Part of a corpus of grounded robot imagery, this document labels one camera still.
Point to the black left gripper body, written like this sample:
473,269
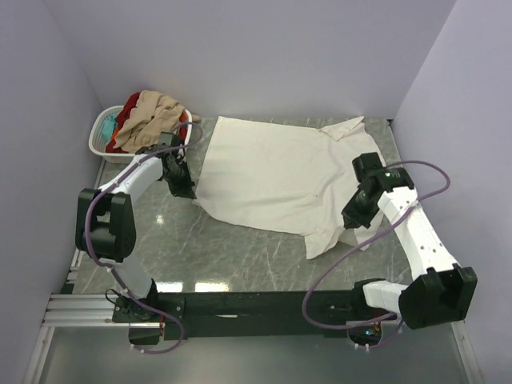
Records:
179,181

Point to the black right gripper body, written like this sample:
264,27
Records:
360,210

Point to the cream white t-shirt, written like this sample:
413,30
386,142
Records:
288,179

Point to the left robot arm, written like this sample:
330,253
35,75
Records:
105,225

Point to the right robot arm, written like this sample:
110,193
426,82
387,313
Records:
441,290

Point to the beige t-shirt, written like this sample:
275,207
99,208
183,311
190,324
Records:
150,124

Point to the orange garment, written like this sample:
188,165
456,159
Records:
111,145

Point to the teal garment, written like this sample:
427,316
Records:
108,127

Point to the red t-shirt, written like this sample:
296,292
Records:
130,105

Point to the white plastic laundry basket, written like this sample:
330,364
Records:
156,122

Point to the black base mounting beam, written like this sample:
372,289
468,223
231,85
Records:
179,316

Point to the aluminium frame rail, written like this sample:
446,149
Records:
86,310

